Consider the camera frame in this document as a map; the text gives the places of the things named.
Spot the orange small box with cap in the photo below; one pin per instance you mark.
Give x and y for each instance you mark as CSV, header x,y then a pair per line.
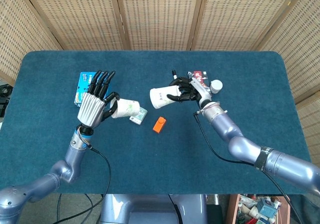
x,y
159,125

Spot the pale green small pack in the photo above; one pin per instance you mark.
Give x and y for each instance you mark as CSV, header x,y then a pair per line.
x,y
140,117

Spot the woven bamboo screen panel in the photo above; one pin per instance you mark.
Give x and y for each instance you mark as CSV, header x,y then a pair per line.
x,y
160,16
240,16
300,58
17,33
80,16

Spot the black white marker pen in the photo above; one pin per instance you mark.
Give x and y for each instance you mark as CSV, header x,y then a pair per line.
x,y
174,74

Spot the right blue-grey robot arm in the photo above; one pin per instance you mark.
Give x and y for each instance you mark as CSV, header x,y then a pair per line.
x,y
250,148

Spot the white plastic jar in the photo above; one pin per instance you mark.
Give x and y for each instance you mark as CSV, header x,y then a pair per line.
x,y
216,86

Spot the blue felt table cover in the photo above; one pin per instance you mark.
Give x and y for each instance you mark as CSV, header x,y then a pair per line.
x,y
160,164

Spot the white paper cup green print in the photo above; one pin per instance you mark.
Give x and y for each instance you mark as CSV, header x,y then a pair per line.
x,y
126,108

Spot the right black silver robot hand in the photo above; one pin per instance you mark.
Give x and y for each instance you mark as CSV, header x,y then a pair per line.
x,y
200,92

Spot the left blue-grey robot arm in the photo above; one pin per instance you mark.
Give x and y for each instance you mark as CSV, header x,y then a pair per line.
x,y
72,161

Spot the small light blue carton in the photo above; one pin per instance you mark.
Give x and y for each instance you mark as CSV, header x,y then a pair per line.
x,y
267,207

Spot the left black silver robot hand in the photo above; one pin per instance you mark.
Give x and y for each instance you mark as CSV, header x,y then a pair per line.
x,y
91,107

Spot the wooden crate with clutter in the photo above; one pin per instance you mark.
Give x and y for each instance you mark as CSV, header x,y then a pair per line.
x,y
250,209

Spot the blue-grey robot torso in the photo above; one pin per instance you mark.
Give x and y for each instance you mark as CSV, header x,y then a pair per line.
x,y
150,210

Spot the black equipment beside table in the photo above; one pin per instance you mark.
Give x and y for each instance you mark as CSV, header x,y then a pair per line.
x,y
5,93

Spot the blue cookie box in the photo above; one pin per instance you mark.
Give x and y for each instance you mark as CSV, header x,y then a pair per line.
x,y
83,80

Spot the white paper cup purple print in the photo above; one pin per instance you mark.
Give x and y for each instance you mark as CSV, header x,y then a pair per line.
x,y
160,97

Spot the dark box with red print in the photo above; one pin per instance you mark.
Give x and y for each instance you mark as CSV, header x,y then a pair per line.
x,y
203,77

